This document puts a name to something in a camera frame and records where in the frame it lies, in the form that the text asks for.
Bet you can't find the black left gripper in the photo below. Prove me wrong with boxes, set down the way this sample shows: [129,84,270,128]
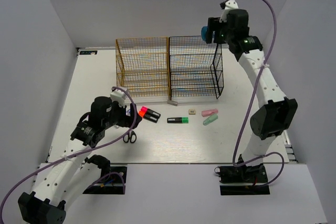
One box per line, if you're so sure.
[103,99,142,129]

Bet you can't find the black handled scissors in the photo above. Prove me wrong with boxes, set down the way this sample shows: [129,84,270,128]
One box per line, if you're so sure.
[123,130,137,144]

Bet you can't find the blue tape box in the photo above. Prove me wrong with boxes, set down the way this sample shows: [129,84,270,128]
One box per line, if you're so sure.
[201,26,207,41]

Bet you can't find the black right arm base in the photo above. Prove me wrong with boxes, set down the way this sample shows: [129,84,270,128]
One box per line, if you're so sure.
[214,164,270,196]

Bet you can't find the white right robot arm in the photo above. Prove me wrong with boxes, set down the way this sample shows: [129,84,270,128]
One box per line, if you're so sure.
[205,9,298,182]

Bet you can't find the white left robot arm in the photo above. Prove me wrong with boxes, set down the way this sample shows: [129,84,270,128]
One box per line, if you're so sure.
[18,90,142,223]

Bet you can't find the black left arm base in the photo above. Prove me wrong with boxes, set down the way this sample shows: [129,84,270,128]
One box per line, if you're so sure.
[83,166,128,195]

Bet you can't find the pink cap highlighter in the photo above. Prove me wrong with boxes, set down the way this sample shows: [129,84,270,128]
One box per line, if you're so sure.
[141,106,161,119]

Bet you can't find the orange cap highlighter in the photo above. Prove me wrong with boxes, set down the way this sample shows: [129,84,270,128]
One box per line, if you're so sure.
[139,111,158,123]

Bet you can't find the grey eraser block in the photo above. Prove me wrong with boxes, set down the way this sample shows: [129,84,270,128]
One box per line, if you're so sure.
[167,100,178,106]

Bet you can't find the green cap highlighter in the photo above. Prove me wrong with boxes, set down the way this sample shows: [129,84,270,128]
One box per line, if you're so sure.
[167,117,188,124]

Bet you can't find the beige eraser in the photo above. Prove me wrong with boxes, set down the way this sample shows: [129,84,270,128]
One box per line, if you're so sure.
[188,109,196,115]

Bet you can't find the pink translucent highlighter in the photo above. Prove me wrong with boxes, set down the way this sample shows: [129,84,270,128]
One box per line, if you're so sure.
[201,109,218,117]

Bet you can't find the green translucent highlighter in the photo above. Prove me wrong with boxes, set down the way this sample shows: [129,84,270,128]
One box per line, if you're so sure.
[203,114,218,126]

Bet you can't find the dark left table label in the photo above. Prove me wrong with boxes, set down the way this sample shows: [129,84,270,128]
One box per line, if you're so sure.
[79,50,98,55]

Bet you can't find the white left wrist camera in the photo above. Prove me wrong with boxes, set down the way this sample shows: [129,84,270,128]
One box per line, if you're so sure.
[110,87,129,108]

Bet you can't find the gold wire basket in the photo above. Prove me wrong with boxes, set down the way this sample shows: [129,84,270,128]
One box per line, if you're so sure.
[115,37,171,97]

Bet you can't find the black wire basket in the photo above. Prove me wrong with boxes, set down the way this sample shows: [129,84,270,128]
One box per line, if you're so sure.
[169,36,224,99]

